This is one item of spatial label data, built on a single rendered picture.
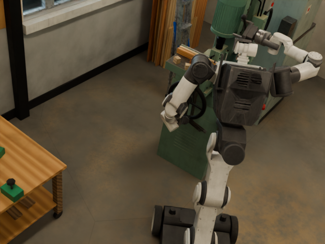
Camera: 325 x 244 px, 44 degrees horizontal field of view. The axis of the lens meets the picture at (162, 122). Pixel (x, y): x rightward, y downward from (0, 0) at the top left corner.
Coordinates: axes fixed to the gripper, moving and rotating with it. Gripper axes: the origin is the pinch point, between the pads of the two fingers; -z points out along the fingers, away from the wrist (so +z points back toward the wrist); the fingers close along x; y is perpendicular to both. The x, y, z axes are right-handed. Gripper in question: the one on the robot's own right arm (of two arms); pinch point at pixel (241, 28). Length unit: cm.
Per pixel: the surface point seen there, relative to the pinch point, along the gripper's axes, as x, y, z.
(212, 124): 55, 49, 3
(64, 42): 50, 61, -151
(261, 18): -19.3, 19.6, 3.0
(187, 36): -15, 107, -72
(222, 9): -5.2, -3.6, -15.9
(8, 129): 127, -11, -100
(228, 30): 1.9, 5.9, -8.6
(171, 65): 34, 26, -38
